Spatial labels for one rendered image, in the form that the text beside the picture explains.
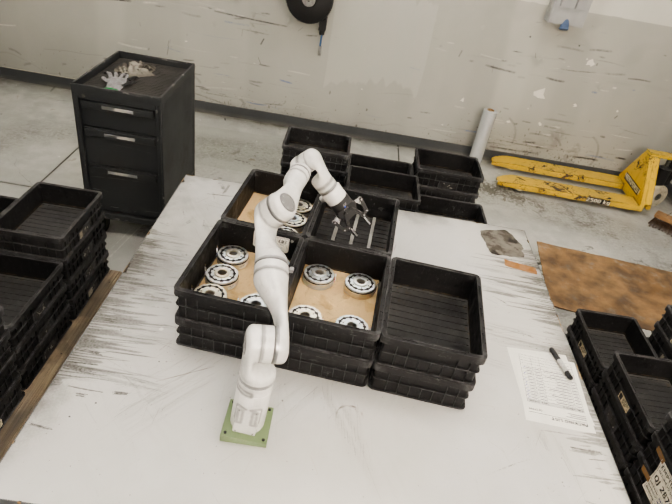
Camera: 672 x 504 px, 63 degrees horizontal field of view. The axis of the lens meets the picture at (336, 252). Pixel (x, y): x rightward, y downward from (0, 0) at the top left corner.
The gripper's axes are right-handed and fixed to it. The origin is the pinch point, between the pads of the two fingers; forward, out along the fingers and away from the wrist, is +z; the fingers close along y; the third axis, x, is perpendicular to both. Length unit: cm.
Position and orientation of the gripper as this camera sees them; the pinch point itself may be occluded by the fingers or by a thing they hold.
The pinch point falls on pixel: (360, 226)
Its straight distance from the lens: 197.6
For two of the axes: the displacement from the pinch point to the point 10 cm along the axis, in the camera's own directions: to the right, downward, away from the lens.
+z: 5.9, 6.6, 4.6
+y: 7.4, -6.7, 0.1
